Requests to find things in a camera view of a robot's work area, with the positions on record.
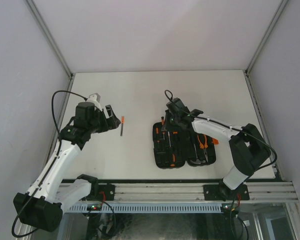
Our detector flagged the black plastic tool case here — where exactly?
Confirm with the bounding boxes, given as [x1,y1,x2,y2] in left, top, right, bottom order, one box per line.
[152,122,219,169]

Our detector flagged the camera cable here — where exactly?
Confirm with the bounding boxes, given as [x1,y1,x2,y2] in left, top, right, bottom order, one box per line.
[11,90,91,238]
[164,89,278,173]

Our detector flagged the blue slotted cable duct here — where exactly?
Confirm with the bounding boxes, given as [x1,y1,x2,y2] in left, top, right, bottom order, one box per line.
[67,202,222,214]

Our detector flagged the black handled screwdriver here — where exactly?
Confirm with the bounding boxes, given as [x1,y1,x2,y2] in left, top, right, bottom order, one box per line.
[167,131,176,168]

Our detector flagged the aluminium frame rail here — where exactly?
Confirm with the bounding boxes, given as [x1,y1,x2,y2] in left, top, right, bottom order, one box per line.
[57,182,298,202]

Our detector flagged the right camera cable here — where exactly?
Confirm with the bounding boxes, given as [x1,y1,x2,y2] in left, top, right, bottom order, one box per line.
[164,89,278,173]

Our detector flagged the orange handled needle-nose pliers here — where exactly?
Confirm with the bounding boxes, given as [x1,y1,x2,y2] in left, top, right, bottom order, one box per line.
[197,135,208,163]

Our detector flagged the small orange precision screwdriver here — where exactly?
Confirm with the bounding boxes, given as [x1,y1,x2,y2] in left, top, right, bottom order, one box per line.
[161,116,165,132]

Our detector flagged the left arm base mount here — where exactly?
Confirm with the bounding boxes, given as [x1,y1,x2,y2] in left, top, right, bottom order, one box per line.
[88,183,116,201]

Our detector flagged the left camera cable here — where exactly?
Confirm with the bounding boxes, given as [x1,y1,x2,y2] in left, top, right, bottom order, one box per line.
[11,90,91,238]

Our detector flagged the small orange chisel bit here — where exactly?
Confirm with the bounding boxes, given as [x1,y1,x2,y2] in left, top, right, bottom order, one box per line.
[120,116,125,137]

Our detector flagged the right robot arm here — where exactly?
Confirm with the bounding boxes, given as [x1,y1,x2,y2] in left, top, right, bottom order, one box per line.
[166,97,272,201]

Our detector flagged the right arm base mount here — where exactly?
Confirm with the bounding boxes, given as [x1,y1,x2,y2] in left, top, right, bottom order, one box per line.
[203,184,250,202]

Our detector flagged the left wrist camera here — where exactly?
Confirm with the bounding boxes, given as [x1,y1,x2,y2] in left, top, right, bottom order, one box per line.
[86,93,102,110]

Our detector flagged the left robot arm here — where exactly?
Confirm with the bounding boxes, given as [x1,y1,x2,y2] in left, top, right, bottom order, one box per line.
[13,101,121,232]

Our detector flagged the small claw hammer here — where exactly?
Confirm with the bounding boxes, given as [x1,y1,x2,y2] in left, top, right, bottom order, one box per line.
[187,144,208,167]

